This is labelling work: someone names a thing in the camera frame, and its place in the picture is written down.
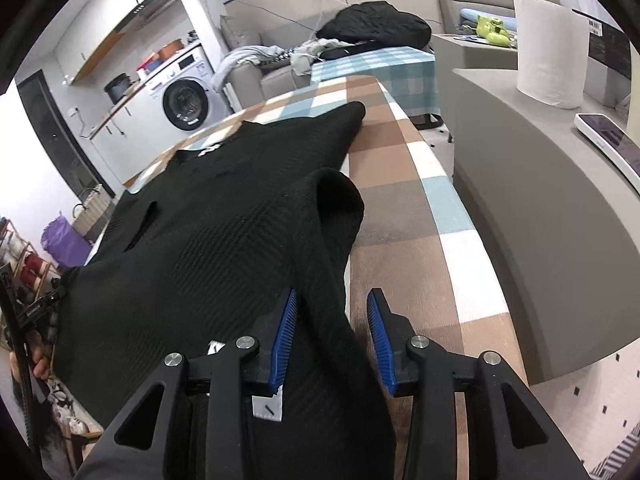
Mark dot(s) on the black knit sweater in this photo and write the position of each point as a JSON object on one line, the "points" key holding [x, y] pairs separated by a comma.
{"points": [[200, 240]]}

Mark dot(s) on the large grey ledge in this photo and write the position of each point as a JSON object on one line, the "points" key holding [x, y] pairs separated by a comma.
{"points": [[550, 235]]}

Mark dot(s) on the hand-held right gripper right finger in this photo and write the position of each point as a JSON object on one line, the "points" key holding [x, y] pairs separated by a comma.
{"points": [[380, 340]]}

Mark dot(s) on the wooden shoe rack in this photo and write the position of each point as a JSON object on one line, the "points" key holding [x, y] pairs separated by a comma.
{"points": [[30, 260]]}

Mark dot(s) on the brown blue checked tablecloth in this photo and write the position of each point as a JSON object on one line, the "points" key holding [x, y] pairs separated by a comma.
{"points": [[400, 210]]}

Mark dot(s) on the grey sofa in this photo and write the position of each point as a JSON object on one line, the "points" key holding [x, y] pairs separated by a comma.
{"points": [[250, 77]]}

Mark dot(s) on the green toy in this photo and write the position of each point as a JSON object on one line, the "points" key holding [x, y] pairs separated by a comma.
{"points": [[492, 30]]}

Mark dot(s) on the white phone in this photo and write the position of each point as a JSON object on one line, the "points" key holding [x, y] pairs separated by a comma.
{"points": [[607, 142]]}

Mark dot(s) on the red white box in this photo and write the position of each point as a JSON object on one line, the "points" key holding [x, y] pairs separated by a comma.
{"points": [[148, 64]]}

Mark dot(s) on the houndstooth cloth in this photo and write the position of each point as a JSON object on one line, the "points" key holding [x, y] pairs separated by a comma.
{"points": [[277, 57]]}

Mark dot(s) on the purple bag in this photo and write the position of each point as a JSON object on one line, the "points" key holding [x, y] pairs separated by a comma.
{"points": [[65, 242]]}

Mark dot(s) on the dark door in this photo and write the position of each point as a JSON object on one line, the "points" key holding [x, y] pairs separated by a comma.
{"points": [[55, 130]]}

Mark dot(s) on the pale grey garment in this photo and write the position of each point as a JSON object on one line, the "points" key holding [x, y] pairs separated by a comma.
{"points": [[302, 60]]}

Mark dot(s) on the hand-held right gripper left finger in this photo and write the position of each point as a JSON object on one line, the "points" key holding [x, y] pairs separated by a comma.
{"points": [[282, 340]]}

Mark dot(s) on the blue pillow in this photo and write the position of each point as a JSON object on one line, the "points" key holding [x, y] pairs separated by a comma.
{"points": [[470, 14]]}

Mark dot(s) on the brown pot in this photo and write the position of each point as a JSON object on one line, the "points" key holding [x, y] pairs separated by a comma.
{"points": [[171, 49]]}

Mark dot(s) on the blue checked table cover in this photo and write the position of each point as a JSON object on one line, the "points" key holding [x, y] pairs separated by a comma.
{"points": [[380, 75]]}

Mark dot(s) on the white base cabinet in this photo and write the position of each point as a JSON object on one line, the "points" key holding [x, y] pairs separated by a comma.
{"points": [[130, 135]]}

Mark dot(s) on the white washing machine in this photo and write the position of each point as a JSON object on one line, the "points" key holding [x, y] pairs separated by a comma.
{"points": [[187, 95]]}

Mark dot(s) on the silver range hood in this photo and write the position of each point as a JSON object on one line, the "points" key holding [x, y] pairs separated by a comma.
{"points": [[150, 7]]}

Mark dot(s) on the light grey clothes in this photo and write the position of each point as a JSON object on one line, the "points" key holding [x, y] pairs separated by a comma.
{"points": [[240, 60]]}

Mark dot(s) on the small grey ledge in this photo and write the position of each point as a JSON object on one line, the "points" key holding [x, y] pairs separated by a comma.
{"points": [[475, 55]]}

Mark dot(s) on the black cooking pot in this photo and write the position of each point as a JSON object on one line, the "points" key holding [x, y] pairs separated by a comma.
{"points": [[119, 91]]}

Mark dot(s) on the assorted shoes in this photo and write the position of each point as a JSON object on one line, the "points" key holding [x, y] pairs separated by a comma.
{"points": [[32, 265]]}

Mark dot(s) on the black puffer jacket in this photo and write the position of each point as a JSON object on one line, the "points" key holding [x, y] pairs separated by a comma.
{"points": [[375, 25]]}

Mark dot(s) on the woven laundry basket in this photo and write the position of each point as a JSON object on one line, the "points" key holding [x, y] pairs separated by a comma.
{"points": [[95, 212]]}

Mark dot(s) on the white wall cabinets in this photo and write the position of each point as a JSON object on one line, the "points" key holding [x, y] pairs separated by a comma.
{"points": [[100, 25]]}

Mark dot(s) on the dark box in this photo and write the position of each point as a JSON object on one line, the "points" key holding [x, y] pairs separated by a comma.
{"points": [[607, 45]]}

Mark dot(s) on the white paper towel roll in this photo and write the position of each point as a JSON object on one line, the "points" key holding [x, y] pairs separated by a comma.
{"points": [[550, 50]]}

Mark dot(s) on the person's left hand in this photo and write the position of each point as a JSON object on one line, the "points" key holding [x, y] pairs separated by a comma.
{"points": [[39, 366]]}

